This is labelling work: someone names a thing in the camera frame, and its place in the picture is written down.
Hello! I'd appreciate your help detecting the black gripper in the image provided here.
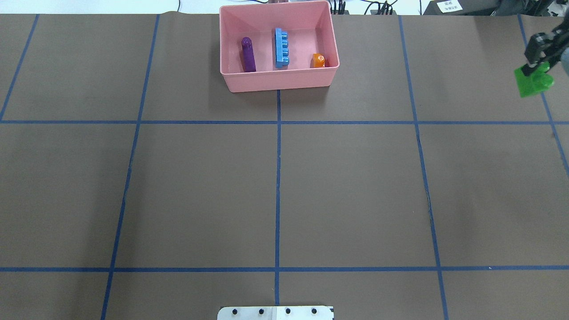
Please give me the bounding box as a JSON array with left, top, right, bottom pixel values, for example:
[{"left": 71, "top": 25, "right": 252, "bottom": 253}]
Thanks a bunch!
[{"left": 521, "top": 18, "right": 569, "bottom": 77}]

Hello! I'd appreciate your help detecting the green toy block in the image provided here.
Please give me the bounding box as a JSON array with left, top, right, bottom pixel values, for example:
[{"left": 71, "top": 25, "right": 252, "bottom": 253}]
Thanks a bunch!
[{"left": 514, "top": 61, "right": 555, "bottom": 98}]

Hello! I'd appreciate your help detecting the orange toy block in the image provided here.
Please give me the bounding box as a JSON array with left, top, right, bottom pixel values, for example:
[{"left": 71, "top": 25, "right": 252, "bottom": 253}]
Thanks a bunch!
[{"left": 311, "top": 53, "right": 326, "bottom": 68}]

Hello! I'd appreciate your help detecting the long blue toy block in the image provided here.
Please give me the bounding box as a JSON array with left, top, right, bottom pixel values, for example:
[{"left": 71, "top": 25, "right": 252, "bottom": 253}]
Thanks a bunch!
[{"left": 274, "top": 27, "right": 290, "bottom": 69}]

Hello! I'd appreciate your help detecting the purple toy block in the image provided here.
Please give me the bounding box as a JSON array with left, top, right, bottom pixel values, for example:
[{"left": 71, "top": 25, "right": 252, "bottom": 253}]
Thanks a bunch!
[{"left": 240, "top": 37, "right": 256, "bottom": 72}]

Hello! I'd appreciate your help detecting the pink plastic box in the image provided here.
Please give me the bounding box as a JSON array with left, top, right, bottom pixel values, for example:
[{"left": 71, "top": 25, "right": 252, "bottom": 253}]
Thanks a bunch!
[{"left": 219, "top": 0, "right": 340, "bottom": 93}]

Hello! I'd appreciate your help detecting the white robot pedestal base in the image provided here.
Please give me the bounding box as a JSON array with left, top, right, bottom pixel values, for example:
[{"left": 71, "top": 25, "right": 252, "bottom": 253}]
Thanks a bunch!
[{"left": 217, "top": 305, "right": 335, "bottom": 320}]

